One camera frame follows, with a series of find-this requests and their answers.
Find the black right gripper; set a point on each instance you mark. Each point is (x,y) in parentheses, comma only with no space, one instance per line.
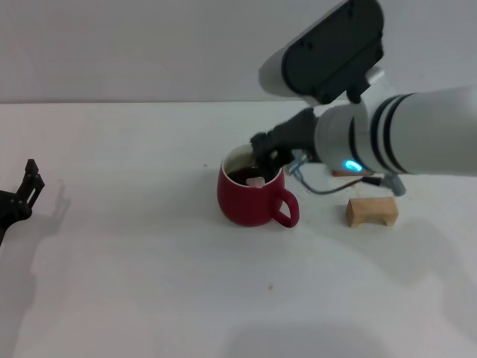
(294,134)

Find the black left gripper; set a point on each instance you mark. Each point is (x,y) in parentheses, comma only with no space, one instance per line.
(13,209)

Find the red ceramic cup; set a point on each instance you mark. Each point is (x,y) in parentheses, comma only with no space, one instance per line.
(246,209)

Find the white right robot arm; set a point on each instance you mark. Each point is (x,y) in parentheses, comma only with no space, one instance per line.
(410,134)

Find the orange brown wooden block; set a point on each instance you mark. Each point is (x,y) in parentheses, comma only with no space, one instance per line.
(346,173)

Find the light wooden notched block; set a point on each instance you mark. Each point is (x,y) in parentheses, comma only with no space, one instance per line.
(367,210)

